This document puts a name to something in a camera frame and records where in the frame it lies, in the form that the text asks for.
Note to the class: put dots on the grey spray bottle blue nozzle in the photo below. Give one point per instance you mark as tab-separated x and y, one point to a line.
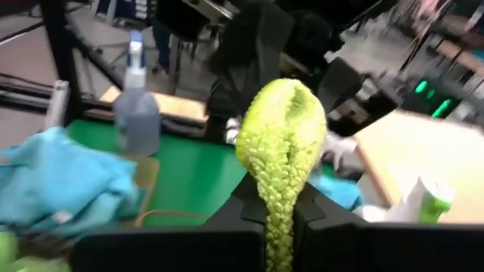
136	121

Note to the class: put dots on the black device green lights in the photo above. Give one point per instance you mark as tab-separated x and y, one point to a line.
427	98

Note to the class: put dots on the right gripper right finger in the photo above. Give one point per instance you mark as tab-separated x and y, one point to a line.
378	249

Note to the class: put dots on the silver aluminium bracket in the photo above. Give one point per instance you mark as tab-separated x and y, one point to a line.
56	106

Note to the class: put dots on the white spray bottle green trigger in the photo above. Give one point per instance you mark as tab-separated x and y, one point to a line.
401	211

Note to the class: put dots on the blue microfiber towel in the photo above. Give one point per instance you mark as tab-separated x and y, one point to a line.
94	213
56	166
336	190

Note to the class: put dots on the green microfiber towel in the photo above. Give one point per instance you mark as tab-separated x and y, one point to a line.
15	257
281	132

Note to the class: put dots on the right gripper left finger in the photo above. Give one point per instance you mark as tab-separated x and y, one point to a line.
170	249

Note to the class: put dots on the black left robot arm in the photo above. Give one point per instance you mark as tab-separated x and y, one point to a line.
246	56

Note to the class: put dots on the beige wooden desk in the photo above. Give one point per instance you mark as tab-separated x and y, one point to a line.
435	158

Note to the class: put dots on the clear spray bottle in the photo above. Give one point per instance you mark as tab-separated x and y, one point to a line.
340	151

